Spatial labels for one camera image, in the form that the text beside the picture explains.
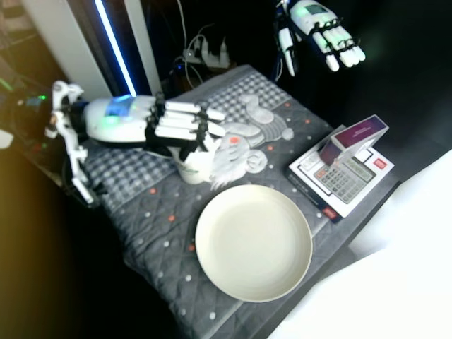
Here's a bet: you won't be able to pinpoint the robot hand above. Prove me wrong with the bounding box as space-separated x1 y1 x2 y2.
277 0 367 77
83 92 227 162

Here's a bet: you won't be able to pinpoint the white paper cup with lid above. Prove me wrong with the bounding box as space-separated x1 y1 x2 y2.
174 141 217 185

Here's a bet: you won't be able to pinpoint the maroon small box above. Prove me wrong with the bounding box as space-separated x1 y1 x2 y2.
319 114 390 167

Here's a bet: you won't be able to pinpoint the calculator box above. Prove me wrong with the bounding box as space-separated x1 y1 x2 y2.
287 125 396 224

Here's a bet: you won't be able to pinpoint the cream round plate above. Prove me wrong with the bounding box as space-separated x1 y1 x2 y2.
194 184 314 303

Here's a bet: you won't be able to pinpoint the blue light strip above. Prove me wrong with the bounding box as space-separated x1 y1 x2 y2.
93 0 138 98

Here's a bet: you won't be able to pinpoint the white pillar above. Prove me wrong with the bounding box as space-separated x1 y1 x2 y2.
20 0 165 100

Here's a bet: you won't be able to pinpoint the white power strip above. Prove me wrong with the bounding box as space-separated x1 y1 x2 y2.
182 35 231 70

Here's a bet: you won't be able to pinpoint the grey quilt with bear print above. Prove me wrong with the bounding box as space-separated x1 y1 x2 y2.
83 64 402 339

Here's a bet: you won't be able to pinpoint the white board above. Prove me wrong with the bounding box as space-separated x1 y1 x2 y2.
268 148 452 339

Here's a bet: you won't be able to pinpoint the white cable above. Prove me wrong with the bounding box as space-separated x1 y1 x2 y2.
174 0 198 89

